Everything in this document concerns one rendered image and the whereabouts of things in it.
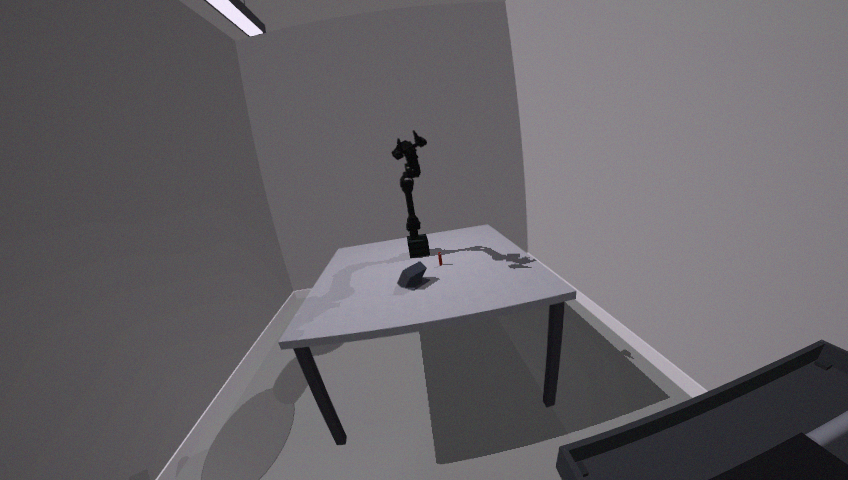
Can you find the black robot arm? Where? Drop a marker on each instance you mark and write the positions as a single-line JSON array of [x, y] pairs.
[[413, 224]]

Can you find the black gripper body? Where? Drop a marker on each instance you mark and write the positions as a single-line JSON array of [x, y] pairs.
[[410, 151]]

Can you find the dark grey square panel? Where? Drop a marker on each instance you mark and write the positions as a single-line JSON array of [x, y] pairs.
[[411, 277]]

